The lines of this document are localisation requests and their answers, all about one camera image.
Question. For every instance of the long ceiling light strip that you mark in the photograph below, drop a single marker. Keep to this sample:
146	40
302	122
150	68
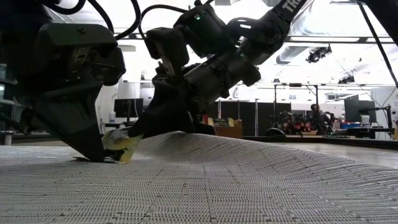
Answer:
326	39

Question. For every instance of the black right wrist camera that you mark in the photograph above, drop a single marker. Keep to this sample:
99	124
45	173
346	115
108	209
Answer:
168	46

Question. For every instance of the blue box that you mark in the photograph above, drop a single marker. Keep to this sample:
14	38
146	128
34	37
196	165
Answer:
351	125

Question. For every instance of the brown wooden tray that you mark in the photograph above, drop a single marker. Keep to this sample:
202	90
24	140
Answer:
228	131

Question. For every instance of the green yellow lemon tea sachet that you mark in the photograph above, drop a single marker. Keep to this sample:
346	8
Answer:
222	122
119	143
81	158

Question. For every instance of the person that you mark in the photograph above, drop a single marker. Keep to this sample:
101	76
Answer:
318	118

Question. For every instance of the black track spotlights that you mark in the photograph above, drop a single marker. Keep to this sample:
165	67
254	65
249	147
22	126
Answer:
318	53

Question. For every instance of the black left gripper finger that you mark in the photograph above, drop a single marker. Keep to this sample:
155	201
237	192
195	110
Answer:
74	124
28	119

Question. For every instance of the grey metal post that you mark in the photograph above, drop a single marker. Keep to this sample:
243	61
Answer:
7	137

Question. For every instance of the white plastic container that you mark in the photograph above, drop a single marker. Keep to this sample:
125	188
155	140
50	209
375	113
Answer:
112	117

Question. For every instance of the black computer monitor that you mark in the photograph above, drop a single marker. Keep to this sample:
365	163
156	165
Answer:
128	108
357	109

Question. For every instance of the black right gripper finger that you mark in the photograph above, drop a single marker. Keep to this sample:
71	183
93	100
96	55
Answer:
168	112
203	127

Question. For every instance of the black aluminium table frame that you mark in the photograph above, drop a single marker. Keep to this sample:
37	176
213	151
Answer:
311	140

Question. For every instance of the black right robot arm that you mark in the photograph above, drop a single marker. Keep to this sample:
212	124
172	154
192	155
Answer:
270	28

